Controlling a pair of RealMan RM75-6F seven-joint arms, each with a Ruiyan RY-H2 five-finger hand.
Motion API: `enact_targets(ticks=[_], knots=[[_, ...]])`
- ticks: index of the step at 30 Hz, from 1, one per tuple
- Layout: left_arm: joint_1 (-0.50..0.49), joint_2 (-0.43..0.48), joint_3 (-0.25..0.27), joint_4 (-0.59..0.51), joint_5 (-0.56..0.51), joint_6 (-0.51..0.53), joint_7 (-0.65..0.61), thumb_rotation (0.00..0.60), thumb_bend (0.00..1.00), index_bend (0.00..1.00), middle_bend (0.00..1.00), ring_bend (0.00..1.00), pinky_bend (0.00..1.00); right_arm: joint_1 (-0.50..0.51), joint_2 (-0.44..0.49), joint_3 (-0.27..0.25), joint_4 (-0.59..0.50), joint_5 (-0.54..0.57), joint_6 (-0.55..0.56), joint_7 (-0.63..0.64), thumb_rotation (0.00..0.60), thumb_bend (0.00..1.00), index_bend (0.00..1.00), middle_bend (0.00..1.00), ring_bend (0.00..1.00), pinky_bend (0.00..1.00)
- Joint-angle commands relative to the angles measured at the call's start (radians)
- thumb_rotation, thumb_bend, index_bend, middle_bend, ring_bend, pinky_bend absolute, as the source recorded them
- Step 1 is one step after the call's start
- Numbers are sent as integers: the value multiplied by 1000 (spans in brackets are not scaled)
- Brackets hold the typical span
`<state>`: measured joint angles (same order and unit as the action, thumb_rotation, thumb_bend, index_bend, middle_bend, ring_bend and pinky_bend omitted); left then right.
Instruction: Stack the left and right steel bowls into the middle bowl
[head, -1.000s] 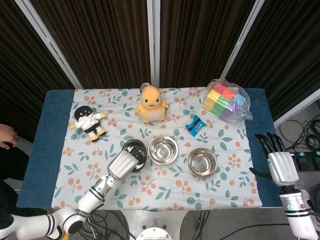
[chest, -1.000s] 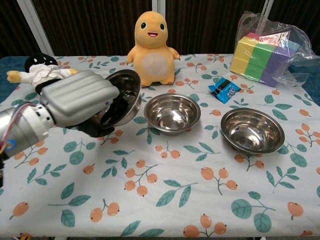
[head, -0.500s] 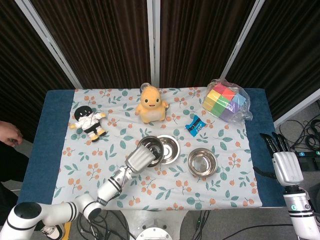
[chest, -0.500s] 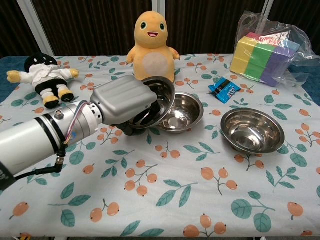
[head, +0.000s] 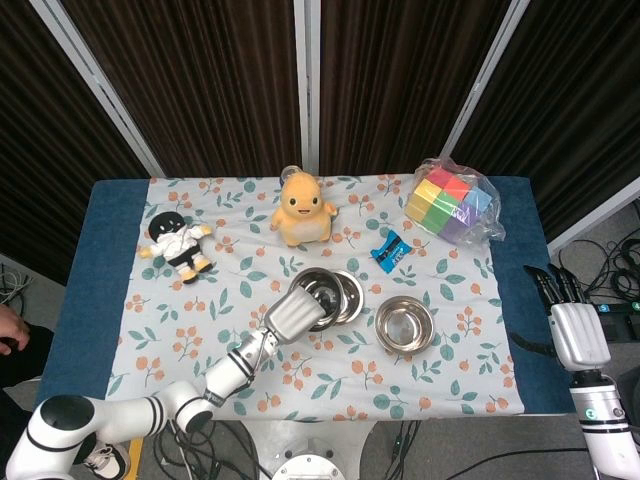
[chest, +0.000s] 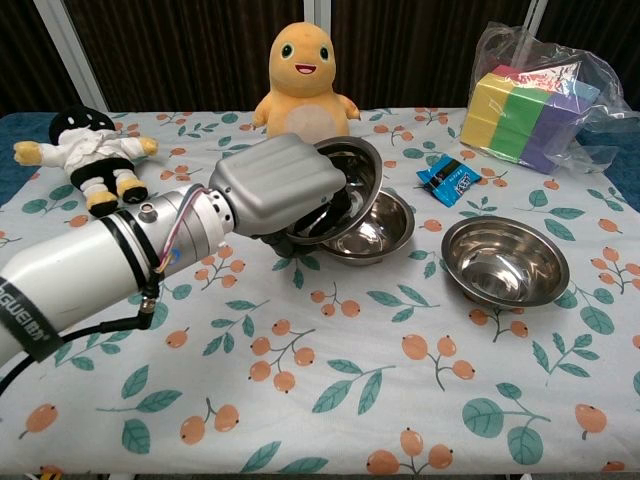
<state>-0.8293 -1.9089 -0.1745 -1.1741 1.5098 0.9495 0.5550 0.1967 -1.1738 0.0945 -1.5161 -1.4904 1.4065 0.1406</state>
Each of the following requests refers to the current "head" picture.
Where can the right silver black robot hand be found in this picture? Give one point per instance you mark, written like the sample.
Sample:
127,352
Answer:
580,337

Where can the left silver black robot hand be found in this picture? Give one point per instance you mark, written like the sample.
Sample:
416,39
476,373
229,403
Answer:
292,317

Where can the stainless steel bowl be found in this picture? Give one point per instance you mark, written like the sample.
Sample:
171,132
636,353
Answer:
312,281
405,325
356,300

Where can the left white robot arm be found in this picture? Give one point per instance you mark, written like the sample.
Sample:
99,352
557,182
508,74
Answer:
125,415

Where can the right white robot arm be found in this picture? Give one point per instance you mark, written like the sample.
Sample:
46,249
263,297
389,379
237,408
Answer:
605,425

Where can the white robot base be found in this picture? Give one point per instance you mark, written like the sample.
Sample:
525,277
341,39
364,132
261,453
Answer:
315,465

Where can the bystander bare hand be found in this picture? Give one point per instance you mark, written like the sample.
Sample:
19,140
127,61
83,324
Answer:
11,327

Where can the bystander dark trouser leg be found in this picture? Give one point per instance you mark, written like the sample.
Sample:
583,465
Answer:
627,345
30,360

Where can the black power strip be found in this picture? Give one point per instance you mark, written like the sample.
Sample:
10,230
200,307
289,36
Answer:
620,307

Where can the floral print cloth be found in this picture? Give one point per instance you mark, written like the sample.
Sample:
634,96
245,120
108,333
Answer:
350,390

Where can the orange dinosaur plush toy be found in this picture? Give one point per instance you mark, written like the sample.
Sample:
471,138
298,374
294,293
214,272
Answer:
302,215

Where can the blue snack packet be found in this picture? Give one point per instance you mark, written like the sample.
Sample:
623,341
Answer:
391,251

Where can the black white plush doll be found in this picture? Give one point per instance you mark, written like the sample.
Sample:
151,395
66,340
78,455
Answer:
175,245

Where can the small clear plastic item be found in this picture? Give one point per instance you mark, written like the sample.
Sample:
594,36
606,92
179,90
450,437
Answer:
287,175

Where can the clear plastic bag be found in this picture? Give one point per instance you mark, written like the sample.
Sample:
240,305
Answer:
487,220

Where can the multicoloured foam block cube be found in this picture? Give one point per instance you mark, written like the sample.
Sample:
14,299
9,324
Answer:
440,205

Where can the blue table cover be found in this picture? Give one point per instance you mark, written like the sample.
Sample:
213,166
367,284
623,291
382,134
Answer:
100,260

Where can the white black sneaker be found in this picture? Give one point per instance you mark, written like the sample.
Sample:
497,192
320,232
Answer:
107,462

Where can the dark brown partition panel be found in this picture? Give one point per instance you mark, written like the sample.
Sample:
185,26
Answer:
400,85
575,100
200,85
40,150

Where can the white partition frame post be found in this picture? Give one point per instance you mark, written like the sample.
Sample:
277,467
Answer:
100,85
306,85
595,220
485,85

